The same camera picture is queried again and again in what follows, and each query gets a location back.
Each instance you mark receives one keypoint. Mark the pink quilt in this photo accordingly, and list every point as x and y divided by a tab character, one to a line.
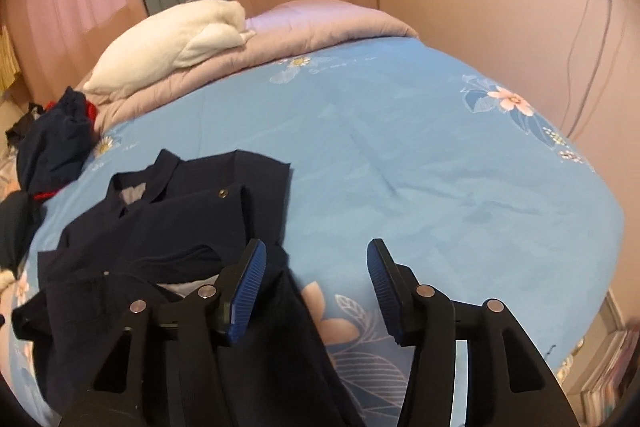
325	22

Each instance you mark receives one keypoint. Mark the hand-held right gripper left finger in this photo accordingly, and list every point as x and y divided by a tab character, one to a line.
250	282

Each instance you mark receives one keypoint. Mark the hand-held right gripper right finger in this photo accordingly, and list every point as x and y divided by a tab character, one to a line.
380	287

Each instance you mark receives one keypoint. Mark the white pillow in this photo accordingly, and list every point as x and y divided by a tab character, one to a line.
160	42

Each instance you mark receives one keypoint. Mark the navy garment with red trim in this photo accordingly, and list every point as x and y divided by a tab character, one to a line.
55	142

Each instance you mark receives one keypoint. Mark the dark folded garment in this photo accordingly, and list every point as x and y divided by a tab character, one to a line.
17	227

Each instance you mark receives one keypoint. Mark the yellowish cloth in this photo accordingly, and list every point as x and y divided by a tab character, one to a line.
9	62

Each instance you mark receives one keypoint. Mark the navy collared jacket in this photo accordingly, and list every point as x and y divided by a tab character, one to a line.
175	217

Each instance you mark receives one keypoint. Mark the stack of books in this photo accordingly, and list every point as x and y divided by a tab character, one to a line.
610	372

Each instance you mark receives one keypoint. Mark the blue floral bed sheet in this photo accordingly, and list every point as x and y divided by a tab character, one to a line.
400	157

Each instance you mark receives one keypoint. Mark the dark cloth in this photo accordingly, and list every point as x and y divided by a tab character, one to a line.
22	127

